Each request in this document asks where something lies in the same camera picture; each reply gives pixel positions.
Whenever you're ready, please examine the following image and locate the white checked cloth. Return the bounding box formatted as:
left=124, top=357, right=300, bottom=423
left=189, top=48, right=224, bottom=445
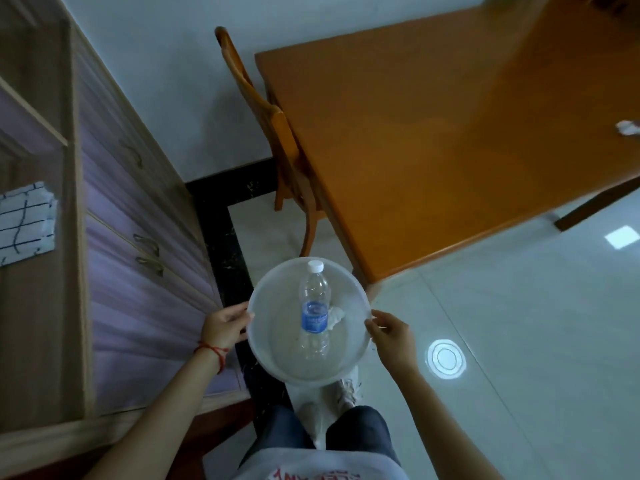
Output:
left=0, top=181, right=59, bottom=268

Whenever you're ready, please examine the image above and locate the person's jeans leg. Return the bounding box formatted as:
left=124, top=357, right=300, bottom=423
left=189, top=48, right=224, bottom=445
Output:
left=326, top=406, right=401, bottom=465
left=239, top=405, right=317, bottom=468

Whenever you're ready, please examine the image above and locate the person's left hand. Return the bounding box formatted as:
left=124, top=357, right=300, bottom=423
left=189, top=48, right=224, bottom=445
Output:
left=201, top=301, right=256, bottom=353

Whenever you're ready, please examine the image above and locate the person's left forearm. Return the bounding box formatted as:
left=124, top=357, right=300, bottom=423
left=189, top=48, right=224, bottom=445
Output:
left=75, top=342, right=232, bottom=480

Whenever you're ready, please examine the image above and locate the person's right forearm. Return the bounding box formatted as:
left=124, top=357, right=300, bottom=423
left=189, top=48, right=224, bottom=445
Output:
left=389, top=367, right=506, bottom=480

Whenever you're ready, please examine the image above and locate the metal cabinet handle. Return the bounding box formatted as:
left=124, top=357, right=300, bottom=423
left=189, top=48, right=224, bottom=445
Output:
left=120, top=144, right=145, bottom=169
left=132, top=234, right=161, bottom=256
left=136, top=256, right=166, bottom=278

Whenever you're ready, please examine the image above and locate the person's right jeans leg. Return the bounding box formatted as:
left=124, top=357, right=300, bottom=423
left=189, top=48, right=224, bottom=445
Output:
left=326, top=406, right=401, bottom=465

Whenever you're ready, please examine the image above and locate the person's left jeans leg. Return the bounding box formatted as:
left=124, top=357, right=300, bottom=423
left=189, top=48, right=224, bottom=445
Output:
left=239, top=405, right=317, bottom=468

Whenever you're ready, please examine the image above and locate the white plastic basin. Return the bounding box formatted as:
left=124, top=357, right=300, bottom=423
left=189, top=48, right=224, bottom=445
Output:
left=248, top=256, right=373, bottom=387

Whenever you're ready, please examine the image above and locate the person's right white shoe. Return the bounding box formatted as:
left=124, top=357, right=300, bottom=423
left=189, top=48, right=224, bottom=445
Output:
left=335, top=367, right=362, bottom=414

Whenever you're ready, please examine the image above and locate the person's right hand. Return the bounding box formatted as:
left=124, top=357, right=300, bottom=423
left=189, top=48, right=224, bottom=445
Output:
left=364, top=310, right=426, bottom=391

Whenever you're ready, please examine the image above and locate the clear plastic water bottle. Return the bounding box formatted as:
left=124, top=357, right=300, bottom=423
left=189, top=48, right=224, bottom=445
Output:
left=298, top=260, right=331, bottom=356

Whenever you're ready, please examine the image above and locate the orange wooden table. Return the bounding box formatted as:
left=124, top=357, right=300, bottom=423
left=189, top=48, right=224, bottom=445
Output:
left=254, top=0, right=640, bottom=301

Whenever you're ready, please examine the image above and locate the light wooden cabinet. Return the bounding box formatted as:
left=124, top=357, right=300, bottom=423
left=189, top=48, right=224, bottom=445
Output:
left=0, top=0, right=251, bottom=465

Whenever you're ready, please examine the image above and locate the orange wooden chair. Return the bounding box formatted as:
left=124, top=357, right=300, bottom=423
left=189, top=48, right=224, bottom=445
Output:
left=214, top=26, right=326, bottom=258

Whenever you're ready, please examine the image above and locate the red string bracelet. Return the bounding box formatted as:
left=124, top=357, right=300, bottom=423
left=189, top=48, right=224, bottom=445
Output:
left=194, top=341, right=231, bottom=375

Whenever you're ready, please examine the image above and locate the white shirt with red print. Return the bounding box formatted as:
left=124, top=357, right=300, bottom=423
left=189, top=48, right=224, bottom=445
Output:
left=234, top=446, right=404, bottom=480

